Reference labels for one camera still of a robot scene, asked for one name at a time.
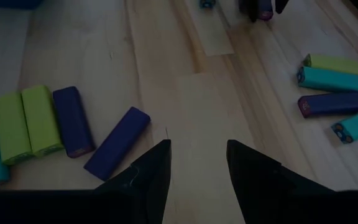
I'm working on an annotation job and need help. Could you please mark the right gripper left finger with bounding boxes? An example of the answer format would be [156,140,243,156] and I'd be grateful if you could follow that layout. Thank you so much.
[94,139,172,224]

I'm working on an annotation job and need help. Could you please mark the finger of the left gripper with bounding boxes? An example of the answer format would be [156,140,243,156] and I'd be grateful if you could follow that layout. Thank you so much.
[238,0,260,23]
[274,0,291,15]

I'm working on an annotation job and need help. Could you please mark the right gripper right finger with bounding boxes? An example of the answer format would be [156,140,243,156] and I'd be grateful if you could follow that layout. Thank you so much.
[226,139,335,224]

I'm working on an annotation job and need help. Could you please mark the purple wooden block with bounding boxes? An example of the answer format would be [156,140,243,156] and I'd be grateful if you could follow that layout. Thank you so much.
[83,106,151,182]
[257,0,275,22]
[52,86,95,159]
[297,91,358,119]

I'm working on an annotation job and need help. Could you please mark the green wooden block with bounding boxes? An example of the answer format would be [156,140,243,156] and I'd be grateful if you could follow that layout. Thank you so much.
[303,53,358,80]
[0,91,34,166]
[21,85,65,158]

